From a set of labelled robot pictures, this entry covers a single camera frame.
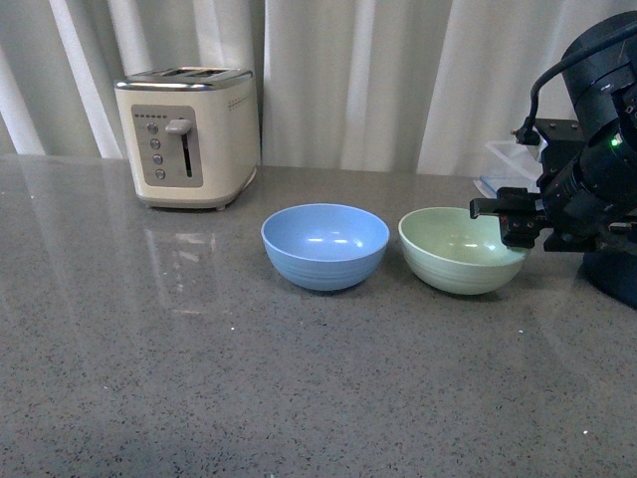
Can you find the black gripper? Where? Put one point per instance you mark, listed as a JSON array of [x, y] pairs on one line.
[[587, 191]]

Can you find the green bowl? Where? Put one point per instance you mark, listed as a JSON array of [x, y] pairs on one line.
[[454, 253]]

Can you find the blue bowl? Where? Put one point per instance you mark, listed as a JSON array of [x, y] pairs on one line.
[[325, 247]]

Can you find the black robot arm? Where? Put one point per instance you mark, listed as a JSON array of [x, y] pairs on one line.
[[599, 71]]

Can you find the blue-rimmed container lid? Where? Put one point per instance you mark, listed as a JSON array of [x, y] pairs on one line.
[[488, 185]]

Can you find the clear plastic food container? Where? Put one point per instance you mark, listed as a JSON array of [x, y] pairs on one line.
[[521, 158]]

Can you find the dark blue pot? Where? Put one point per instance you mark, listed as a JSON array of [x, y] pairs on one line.
[[614, 273]]

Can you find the white curtain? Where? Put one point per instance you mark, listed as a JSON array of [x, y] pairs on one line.
[[410, 86]]

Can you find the cream two-slot toaster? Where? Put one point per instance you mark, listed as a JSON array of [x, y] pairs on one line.
[[192, 134]]

